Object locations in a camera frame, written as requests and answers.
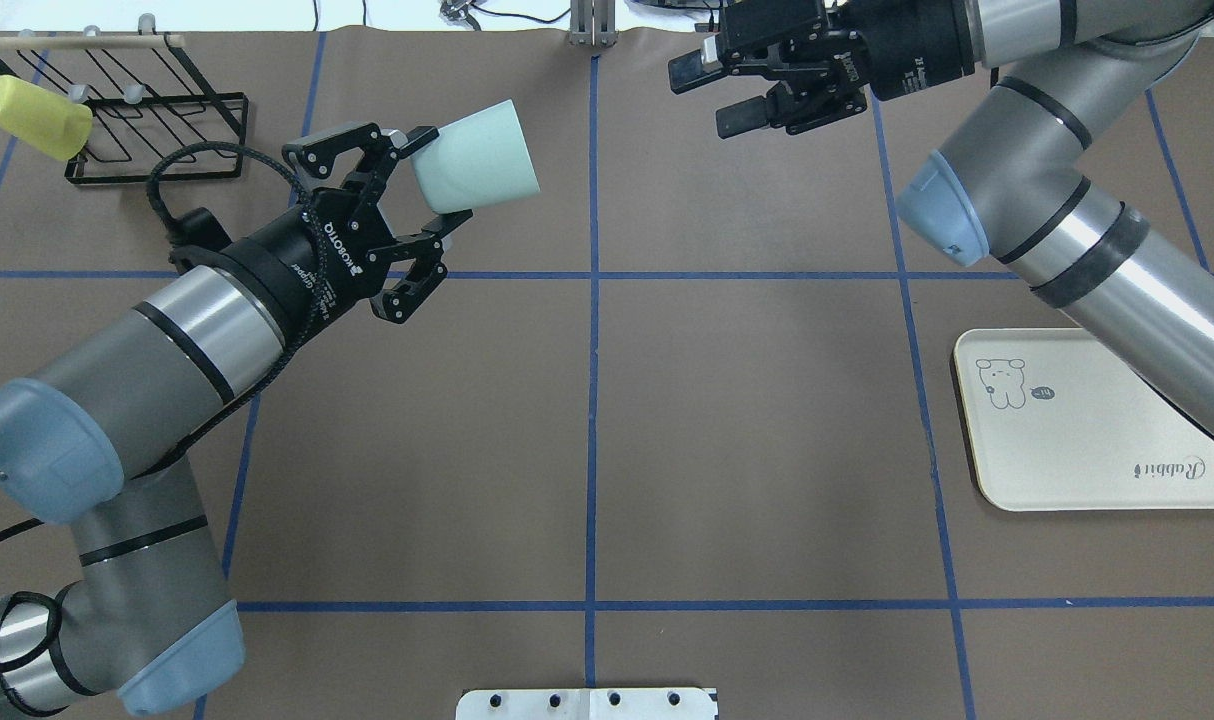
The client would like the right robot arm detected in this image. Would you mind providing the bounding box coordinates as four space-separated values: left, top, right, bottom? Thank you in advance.
668 1 1214 440

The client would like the yellow cup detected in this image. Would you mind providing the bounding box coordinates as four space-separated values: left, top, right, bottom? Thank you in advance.
0 76 92 161

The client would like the pale green cup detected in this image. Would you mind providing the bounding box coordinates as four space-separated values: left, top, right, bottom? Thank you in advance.
412 100 540 214

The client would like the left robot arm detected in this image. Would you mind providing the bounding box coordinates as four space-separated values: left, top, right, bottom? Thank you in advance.
0 123 539 719

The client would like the black wire cup rack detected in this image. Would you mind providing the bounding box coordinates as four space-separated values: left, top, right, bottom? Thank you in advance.
0 13 250 186

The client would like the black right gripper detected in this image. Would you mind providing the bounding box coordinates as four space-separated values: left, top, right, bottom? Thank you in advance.
666 1 977 138

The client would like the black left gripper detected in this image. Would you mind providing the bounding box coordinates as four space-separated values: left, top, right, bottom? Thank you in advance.
172 121 473 331

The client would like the cream rabbit tray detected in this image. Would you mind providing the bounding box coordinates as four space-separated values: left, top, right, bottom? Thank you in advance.
953 328 1214 512

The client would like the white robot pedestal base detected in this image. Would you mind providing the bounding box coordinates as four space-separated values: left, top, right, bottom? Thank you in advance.
455 687 720 719

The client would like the aluminium frame post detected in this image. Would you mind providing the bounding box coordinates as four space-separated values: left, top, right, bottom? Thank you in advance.
567 0 619 47

